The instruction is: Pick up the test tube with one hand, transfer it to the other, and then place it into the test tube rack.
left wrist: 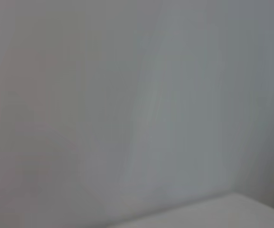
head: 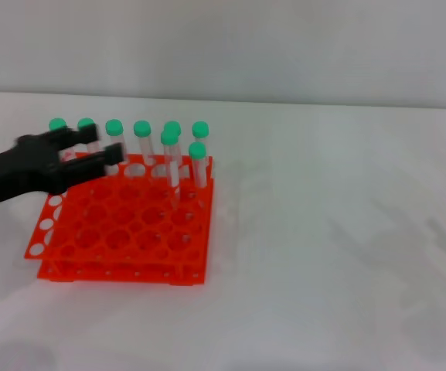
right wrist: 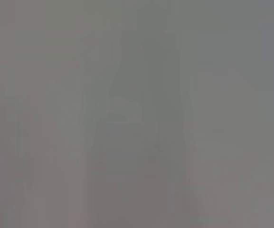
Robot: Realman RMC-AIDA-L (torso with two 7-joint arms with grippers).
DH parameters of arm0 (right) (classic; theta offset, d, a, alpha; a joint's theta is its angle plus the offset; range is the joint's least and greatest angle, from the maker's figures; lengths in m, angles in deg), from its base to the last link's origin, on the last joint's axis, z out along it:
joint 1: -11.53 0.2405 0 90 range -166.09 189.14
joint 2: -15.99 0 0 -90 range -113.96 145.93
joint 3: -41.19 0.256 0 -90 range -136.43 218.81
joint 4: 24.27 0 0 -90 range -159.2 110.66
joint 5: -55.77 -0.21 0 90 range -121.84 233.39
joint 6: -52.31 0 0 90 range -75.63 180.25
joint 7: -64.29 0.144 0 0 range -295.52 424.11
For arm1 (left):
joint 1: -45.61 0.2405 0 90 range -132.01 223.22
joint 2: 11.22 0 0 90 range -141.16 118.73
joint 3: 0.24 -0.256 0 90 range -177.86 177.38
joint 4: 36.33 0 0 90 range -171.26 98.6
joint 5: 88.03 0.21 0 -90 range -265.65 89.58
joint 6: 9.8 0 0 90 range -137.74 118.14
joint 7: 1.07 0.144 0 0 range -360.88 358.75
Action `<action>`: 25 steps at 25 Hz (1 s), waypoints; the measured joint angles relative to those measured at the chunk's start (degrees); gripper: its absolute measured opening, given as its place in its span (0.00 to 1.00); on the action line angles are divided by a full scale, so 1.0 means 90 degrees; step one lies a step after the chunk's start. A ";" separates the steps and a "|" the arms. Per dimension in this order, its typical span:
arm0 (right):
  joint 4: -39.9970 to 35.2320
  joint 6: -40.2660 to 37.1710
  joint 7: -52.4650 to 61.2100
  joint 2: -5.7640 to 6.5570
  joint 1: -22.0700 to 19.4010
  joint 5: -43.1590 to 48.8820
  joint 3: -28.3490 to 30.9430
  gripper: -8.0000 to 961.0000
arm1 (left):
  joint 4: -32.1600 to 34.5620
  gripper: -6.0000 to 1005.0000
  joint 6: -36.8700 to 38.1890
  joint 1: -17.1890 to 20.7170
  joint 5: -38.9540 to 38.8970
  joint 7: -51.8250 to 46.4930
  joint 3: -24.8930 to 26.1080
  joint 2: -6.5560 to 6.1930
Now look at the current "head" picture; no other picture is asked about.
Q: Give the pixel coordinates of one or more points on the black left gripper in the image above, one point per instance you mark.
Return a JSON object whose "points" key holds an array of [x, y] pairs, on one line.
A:
{"points": [[18, 170]]}

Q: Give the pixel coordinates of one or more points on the green capped test tube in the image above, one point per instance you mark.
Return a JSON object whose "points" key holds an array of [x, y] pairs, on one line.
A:
{"points": [[173, 125], [114, 127], [57, 123], [141, 128], [85, 122], [200, 129], [169, 138], [197, 150]]}

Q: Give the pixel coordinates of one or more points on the orange test tube rack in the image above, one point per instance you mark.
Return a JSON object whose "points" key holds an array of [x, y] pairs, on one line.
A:
{"points": [[137, 232]]}

